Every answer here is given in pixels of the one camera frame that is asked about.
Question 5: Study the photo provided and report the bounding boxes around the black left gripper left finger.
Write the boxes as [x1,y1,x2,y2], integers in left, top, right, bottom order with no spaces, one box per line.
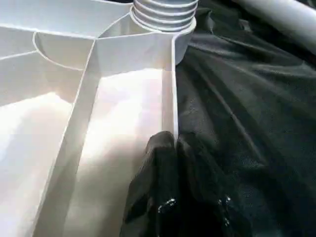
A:
[119,130,180,237]

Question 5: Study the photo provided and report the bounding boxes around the black mat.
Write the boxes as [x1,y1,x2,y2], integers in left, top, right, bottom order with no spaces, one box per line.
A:
[174,0,316,237]

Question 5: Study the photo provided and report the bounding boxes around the white plastic table leg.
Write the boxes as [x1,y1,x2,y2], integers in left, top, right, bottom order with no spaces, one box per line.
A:
[130,0,199,33]
[232,0,316,56]

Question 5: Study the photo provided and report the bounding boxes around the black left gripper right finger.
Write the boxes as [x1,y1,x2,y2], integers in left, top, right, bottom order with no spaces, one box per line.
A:
[177,133,255,237]

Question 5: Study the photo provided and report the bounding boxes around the white plastic table top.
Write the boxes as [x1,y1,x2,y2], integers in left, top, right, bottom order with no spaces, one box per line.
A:
[0,0,197,237]

